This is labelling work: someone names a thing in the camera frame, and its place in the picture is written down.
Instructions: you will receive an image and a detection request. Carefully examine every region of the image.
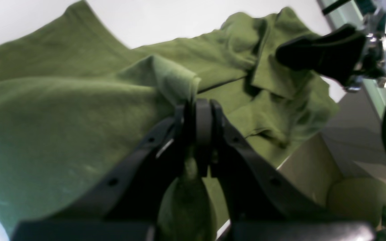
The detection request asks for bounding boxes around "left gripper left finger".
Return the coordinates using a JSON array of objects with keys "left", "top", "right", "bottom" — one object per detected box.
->
[{"left": 10, "top": 104, "right": 193, "bottom": 241}]

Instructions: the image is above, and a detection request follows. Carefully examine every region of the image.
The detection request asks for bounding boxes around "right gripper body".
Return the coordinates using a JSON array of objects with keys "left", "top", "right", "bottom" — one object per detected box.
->
[{"left": 344, "top": 0, "right": 386, "bottom": 92}]

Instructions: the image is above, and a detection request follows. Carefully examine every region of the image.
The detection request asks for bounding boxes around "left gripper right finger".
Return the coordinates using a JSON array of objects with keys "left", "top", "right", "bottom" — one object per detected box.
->
[{"left": 195, "top": 99, "right": 376, "bottom": 241}]

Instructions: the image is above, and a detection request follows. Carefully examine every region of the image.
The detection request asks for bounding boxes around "olive green T-shirt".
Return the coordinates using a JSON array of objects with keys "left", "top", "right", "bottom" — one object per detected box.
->
[{"left": 0, "top": 1, "right": 338, "bottom": 235}]

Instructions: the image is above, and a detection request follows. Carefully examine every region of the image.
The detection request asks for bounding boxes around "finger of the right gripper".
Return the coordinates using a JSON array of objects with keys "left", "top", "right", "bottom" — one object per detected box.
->
[{"left": 275, "top": 24, "right": 366, "bottom": 86}]

